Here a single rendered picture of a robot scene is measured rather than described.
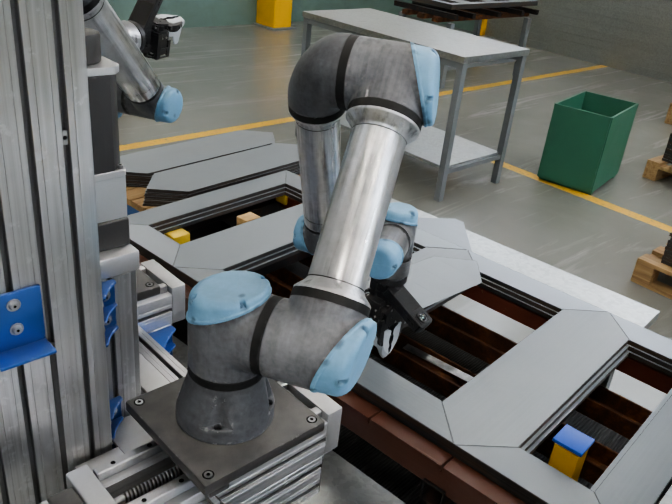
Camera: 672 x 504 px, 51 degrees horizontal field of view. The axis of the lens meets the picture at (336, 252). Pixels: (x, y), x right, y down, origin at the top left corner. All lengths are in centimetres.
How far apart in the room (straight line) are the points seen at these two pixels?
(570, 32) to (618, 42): 71
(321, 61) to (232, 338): 43
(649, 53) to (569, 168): 494
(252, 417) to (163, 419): 14
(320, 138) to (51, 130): 45
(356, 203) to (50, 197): 40
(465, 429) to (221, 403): 58
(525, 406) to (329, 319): 71
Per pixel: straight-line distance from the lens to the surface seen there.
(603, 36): 1038
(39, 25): 90
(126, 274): 113
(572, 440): 146
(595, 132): 523
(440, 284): 193
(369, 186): 100
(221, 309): 96
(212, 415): 106
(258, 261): 196
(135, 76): 146
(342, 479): 155
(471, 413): 150
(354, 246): 98
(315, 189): 126
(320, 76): 109
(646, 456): 156
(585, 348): 181
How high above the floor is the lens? 178
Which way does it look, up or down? 27 degrees down
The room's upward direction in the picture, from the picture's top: 6 degrees clockwise
